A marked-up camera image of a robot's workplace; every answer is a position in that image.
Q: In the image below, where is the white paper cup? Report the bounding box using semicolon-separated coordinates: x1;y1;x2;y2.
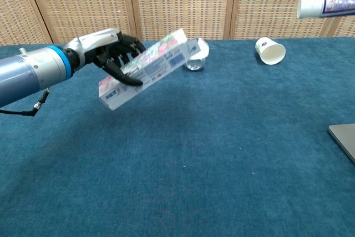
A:
255;37;287;66

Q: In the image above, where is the woven rattan screen panel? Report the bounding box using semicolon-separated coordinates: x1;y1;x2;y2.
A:
229;0;354;40
0;0;54;46
332;0;355;38
127;0;239;42
23;0;139;44

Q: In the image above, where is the blue velvet tablecloth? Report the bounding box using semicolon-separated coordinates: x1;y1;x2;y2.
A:
0;36;355;237

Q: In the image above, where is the floral white toothpaste box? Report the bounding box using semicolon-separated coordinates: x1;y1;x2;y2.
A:
98;28;210;110

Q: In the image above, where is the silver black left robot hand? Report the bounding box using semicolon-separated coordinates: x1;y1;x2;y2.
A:
65;28;147;87

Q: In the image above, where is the purple white toothpaste tube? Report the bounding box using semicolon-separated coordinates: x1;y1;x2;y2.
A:
297;0;355;21

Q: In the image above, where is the grey laptop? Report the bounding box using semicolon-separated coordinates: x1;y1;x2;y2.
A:
327;123;355;166

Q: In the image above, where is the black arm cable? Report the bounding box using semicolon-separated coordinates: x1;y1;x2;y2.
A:
0;87;52;117

